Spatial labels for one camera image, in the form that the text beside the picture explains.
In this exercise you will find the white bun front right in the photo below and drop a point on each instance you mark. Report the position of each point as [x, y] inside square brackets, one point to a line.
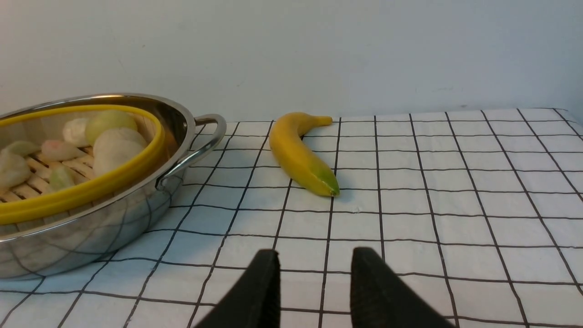
[114, 147]

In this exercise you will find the green-tinted dumpling left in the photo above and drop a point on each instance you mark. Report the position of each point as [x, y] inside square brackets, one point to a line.
[61, 177]

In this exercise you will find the round pale green bun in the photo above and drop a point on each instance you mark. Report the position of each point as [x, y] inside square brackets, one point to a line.
[105, 120]

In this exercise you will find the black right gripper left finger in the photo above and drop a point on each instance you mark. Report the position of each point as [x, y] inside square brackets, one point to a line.
[255, 299]

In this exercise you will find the yellow banana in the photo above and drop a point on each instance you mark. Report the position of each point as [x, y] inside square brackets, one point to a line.
[296, 159]

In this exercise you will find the yellow-rimmed bamboo steamer basket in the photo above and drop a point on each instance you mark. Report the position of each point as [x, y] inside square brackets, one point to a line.
[25, 195]

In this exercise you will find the stainless steel pot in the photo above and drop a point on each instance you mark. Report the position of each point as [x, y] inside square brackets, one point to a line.
[59, 242]

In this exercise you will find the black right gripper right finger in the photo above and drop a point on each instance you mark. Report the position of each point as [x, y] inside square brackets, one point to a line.
[380, 299]

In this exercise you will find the pale green dumpling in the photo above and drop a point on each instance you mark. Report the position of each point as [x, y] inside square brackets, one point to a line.
[21, 148]

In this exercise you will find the white pleated dumpling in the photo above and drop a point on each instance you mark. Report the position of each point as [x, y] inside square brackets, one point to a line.
[73, 132]

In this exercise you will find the white dumpling front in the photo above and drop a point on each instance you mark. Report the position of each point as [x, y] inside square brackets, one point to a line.
[58, 150]

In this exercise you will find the white black-grid tablecloth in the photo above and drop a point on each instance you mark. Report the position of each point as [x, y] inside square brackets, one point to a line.
[479, 212]

